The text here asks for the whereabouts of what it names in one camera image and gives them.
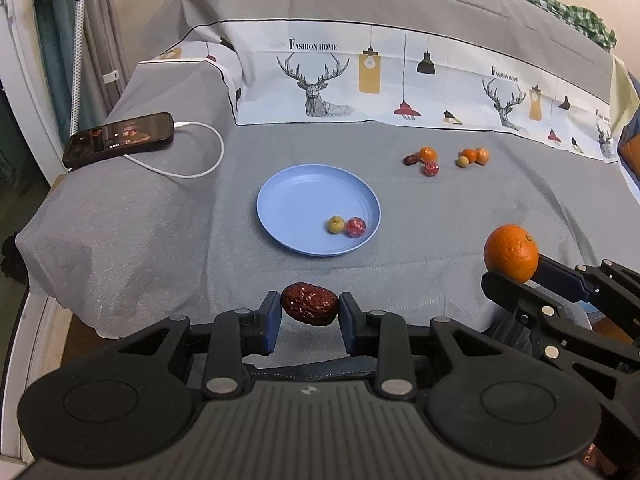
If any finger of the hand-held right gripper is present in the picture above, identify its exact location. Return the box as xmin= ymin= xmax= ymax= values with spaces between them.
xmin=532 ymin=255 xmax=640 ymax=343
xmin=481 ymin=271 xmax=640 ymax=376

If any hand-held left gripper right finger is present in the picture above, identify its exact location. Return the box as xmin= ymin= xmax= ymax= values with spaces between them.
xmin=338 ymin=292 xmax=506 ymax=398

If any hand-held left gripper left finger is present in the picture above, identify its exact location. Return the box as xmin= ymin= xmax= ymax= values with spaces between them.
xmin=116 ymin=291 xmax=283 ymax=398

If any large bare orange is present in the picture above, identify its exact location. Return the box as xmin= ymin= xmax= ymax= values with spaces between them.
xmin=483 ymin=223 xmax=540 ymax=284

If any blue plate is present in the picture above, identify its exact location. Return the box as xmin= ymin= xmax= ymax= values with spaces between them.
xmin=256 ymin=163 xmax=382 ymax=259

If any grey trouser leg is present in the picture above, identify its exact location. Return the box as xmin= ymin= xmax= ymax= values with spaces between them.
xmin=487 ymin=305 xmax=546 ymax=361

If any floral patterned cloth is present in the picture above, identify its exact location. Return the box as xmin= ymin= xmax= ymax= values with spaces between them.
xmin=586 ymin=444 xmax=611 ymax=477

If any blue denim cloth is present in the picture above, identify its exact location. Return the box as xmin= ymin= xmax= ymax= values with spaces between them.
xmin=242 ymin=362 xmax=381 ymax=381

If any orange and blue cushion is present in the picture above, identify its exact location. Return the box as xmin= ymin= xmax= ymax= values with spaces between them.
xmin=617 ymin=132 xmax=640 ymax=181

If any grey printed bed sheet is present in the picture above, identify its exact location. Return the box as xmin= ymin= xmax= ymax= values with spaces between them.
xmin=14 ymin=0 xmax=640 ymax=338

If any cream pillow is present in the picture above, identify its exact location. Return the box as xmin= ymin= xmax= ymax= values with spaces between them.
xmin=611 ymin=55 xmax=640 ymax=136

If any black smartphone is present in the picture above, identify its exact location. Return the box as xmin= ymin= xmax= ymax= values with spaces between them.
xmin=62 ymin=112 xmax=176 ymax=170

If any green checked cloth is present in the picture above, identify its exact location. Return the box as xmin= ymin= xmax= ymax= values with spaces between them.
xmin=200 ymin=0 xmax=618 ymax=53

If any black-and-white dotted pole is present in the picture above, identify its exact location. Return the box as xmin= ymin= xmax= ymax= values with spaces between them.
xmin=70 ymin=0 xmax=90 ymax=133

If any grey curtain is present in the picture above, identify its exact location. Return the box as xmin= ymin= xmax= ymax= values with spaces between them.
xmin=82 ymin=0 xmax=128 ymax=116

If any teal curtain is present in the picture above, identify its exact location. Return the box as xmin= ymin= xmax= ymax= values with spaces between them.
xmin=31 ymin=0 xmax=76 ymax=131

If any white charging cable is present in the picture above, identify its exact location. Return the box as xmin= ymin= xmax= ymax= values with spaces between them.
xmin=124 ymin=120 xmax=224 ymax=179

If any white door frame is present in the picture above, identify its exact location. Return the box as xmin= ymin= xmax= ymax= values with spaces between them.
xmin=0 ymin=0 xmax=71 ymax=183

